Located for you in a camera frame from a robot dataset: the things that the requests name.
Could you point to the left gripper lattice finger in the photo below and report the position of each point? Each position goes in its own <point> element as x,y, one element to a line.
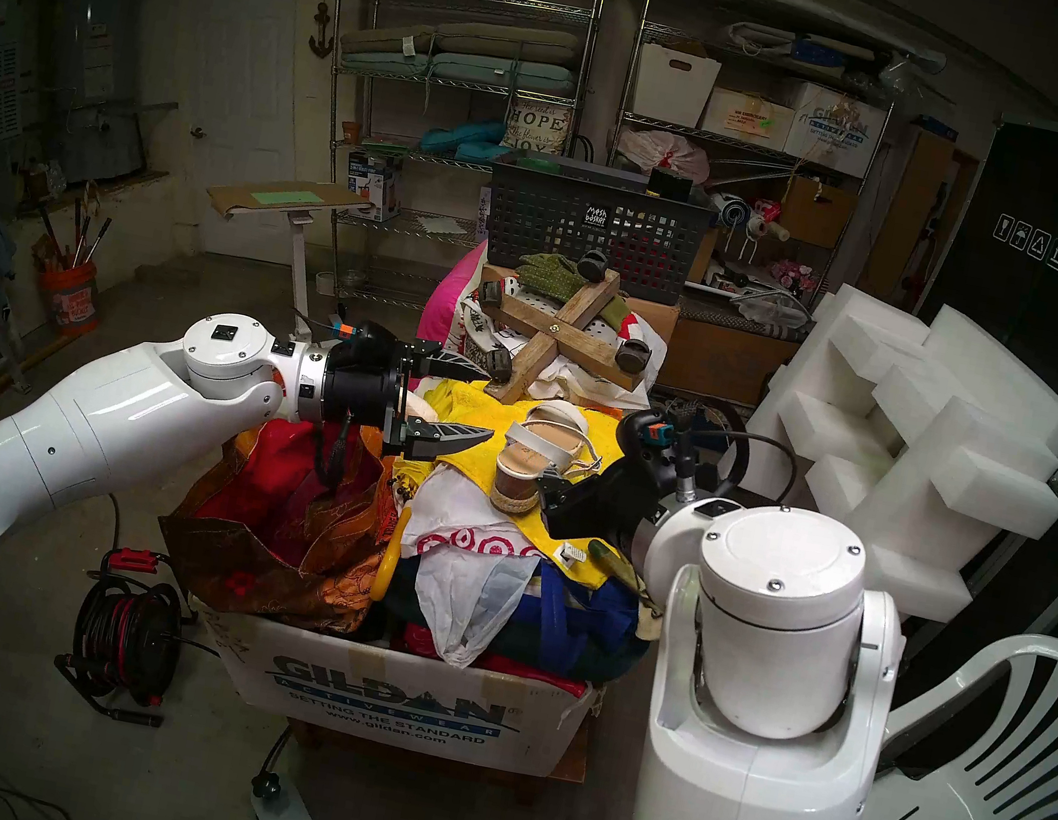
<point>438,439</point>
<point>460,367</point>

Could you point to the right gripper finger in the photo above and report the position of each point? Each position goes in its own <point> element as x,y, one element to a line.
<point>552,497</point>

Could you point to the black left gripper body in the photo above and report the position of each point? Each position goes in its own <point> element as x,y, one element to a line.
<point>366,385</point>

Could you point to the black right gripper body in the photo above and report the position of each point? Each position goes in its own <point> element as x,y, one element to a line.
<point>603,508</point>

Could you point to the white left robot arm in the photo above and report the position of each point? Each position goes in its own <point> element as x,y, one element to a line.
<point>79,426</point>

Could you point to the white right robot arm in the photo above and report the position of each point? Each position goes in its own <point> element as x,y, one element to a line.
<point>743,808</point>

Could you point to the cream fabric piece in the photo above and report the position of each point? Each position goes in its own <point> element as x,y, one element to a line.
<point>423,408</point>

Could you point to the olive beige cloth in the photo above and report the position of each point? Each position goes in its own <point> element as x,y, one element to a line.
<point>623,568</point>

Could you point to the wooden cross caster dolly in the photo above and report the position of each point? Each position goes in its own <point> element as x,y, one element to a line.
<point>565,319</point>

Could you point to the green knit gloves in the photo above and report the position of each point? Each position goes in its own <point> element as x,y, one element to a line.
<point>548,275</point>

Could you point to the white red-print plastic bag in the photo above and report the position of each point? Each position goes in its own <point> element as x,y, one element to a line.
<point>466,596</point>

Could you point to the red orange patterned bag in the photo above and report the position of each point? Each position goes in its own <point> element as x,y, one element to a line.
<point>287,514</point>

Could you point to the red fabric item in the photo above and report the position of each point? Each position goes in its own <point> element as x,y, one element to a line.
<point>524,669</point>

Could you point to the black plastic mesh basket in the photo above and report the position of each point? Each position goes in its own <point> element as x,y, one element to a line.
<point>543,213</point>

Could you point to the large brown box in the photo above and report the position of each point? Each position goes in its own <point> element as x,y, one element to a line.
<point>730,363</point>

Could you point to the blue white product box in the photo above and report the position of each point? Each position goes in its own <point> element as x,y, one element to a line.
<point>376,184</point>

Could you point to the white stand cardboard-top table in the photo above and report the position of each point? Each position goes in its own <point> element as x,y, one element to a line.
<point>282,198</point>

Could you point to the turquoise folded cushion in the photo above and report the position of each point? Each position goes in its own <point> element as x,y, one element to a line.
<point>460,138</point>

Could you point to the large Gildan cardboard box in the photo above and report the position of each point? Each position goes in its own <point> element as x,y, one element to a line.
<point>397,696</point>

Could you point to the HOPE text pillow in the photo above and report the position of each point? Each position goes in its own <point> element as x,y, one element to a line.
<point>538,126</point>

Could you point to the crumpled clear plastic bag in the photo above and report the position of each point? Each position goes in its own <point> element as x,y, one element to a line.
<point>771,306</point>

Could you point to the white foam packing block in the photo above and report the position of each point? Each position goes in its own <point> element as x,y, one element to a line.
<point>886,457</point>

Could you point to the teal seat cushion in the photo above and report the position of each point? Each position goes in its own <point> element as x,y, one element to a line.
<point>507,75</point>

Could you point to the pink white plastic bag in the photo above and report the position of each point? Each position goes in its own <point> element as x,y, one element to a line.
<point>666,154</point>

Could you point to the pink flowers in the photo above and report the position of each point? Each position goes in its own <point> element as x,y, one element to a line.
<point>794,276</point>

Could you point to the orange bucket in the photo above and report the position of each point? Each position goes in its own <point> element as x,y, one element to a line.
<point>70,303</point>

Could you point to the white door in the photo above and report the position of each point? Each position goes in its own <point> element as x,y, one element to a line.
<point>240,89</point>

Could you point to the beige seat cushion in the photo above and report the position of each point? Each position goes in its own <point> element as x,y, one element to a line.
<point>513,40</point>
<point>386,41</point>

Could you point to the white storage bin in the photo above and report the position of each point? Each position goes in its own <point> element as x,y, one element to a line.
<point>671,94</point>

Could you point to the brown cardboard box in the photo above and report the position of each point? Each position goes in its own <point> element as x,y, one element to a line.
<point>817,216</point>

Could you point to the small labelled cardboard box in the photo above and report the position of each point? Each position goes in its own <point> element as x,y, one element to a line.
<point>743,119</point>

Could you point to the grey water heater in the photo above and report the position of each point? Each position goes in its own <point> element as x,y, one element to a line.
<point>99,84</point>

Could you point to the tan wooden board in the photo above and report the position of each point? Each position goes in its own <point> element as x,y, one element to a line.
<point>908,217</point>

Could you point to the small Gildan cardboard box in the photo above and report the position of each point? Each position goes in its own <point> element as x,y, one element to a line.
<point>837,133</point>

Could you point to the dark anchor wall ornament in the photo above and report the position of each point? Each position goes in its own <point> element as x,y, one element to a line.
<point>321,37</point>

